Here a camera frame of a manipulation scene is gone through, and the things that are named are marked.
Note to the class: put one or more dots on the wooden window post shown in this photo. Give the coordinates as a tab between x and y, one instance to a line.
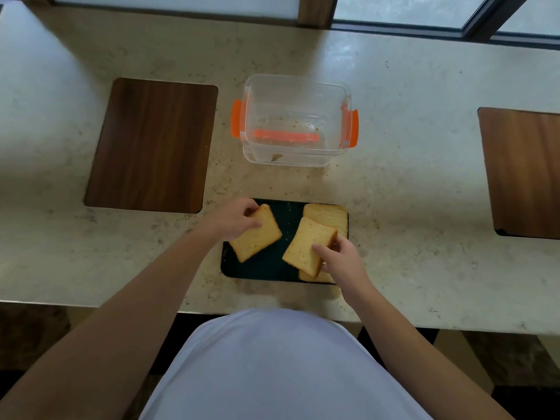
316	10

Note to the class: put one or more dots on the person's right thumb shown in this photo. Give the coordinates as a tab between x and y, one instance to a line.
320	251

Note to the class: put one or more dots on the brown wooden placemat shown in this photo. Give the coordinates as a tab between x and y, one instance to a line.
523	172
151	145

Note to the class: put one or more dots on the dark window frame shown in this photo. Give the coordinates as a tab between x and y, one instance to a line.
477	26

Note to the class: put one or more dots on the person's right hand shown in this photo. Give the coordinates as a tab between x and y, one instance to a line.
345	264

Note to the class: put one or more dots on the person's white shirt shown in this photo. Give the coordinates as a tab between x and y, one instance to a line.
280	367

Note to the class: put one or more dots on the person's left forearm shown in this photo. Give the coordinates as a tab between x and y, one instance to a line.
109	332

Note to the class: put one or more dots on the person's left thumb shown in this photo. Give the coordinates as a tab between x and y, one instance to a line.
253	222

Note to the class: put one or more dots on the clear container with orange clips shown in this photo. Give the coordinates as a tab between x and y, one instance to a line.
295	122

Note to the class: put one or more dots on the toasted bread slice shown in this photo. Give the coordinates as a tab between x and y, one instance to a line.
316	277
258	235
326	216
306	244

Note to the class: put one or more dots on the person's right forearm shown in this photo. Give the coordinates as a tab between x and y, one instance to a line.
420	358

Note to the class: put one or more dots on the dark green tray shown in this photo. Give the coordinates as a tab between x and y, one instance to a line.
271	258

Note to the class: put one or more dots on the person's left hand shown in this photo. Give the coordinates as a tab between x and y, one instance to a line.
227	220

